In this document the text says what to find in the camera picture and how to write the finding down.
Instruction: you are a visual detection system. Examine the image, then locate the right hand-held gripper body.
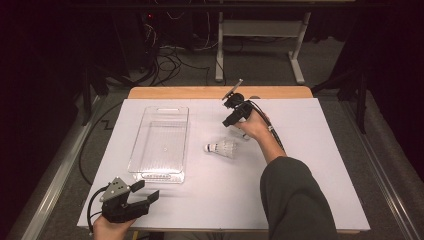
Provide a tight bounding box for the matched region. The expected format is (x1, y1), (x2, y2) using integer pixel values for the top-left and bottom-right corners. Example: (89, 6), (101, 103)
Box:
(221, 78), (255, 118)

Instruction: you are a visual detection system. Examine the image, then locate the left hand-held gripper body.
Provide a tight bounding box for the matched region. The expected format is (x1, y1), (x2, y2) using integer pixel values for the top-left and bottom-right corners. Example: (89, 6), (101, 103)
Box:
(99, 176), (150, 224)

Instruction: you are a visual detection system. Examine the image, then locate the clear plastic bin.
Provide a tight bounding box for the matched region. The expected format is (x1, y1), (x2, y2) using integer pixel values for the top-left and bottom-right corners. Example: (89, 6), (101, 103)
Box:
(127, 105), (190, 185)

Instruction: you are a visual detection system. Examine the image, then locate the person's right hand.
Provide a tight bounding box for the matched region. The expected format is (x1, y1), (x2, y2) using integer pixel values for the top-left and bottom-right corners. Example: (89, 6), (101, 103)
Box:
(233, 109), (272, 141)

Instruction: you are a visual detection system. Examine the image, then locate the person's left hand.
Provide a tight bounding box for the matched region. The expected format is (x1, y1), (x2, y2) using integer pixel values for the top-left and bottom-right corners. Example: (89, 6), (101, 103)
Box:
(92, 215), (136, 240)

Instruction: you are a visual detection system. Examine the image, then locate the wooden table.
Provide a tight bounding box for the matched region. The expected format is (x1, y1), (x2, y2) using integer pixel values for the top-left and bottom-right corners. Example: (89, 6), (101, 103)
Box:
(127, 86), (361, 234)

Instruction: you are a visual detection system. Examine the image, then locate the white table sheet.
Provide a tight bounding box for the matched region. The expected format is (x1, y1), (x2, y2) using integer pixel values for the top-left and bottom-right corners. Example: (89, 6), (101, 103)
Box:
(77, 97), (371, 232)

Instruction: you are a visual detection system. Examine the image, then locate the black metal stand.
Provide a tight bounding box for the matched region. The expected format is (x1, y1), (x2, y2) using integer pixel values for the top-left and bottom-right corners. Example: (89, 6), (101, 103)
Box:
(311, 66), (369, 134)
(81, 66), (111, 126)

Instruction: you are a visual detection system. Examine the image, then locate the black computer tower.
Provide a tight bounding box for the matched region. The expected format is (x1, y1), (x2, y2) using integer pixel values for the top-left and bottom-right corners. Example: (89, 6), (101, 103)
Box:
(113, 9), (161, 74)

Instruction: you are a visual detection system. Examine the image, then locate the aluminium floor rail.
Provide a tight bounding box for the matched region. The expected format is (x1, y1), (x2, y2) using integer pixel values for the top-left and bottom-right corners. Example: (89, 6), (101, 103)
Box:
(339, 99), (424, 240)
(19, 96), (104, 240)

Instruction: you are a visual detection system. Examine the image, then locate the white metal desk frame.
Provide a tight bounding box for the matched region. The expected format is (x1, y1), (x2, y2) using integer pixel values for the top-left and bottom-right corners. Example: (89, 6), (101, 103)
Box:
(214, 11), (313, 85)

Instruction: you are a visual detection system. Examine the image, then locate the tangle of floor cables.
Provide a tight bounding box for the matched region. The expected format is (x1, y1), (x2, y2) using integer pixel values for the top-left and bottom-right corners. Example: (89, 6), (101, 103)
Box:
(141, 13), (221, 88)

